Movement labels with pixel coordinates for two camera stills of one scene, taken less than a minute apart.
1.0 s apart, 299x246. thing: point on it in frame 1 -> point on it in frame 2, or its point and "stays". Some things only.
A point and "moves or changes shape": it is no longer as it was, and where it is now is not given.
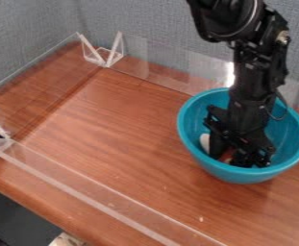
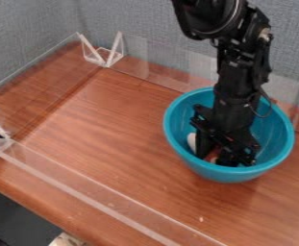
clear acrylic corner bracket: x=102 y=56 stays
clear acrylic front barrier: x=162 y=228 stays
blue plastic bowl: x=288 y=134 moves or changes shape
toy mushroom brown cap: x=226 y=157 moves or changes shape
